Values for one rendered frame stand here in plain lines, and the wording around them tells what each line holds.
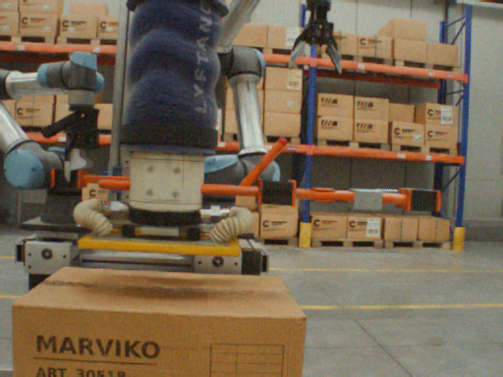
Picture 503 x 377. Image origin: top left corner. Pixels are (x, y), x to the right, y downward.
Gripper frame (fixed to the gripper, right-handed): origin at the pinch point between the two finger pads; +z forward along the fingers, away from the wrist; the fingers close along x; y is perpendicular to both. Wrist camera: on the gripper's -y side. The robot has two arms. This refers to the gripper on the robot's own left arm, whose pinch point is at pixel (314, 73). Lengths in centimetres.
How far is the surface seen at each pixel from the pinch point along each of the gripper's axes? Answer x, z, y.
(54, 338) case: -60, 64, 47
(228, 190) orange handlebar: -25, 34, 32
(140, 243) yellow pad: -43, 45, 42
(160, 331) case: -38, 62, 48
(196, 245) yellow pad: -32, 45, 42
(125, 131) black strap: -48, 22, 34
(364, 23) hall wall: 269, -255, -809
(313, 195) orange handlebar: -5.7, 33.9, 32.2
